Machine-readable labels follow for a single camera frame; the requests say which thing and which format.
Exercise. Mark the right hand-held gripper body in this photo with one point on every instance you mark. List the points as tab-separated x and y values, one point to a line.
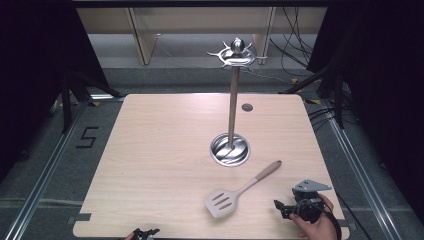
309	208

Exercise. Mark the silver metal utensil rack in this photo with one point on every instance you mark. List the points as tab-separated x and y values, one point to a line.
233	100

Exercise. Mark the person's left hand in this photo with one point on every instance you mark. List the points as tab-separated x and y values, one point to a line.
129	237

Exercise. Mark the person's right hand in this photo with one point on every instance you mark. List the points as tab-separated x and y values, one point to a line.
316	230

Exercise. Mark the grey tape strip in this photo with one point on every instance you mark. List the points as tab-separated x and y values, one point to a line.
79	218

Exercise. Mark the grey round table grommet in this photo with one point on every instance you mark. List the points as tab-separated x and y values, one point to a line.
247	107

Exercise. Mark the black stand legs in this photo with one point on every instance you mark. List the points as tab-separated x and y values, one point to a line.
66	106
339	106

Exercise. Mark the dark curtain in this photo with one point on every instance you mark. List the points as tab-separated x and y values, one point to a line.
36	66
386	83

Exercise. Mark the aluminium floor rail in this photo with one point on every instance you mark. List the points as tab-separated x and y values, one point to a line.
43	180
360	176

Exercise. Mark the light wooden furniture frame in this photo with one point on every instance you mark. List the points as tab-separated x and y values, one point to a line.
144	43

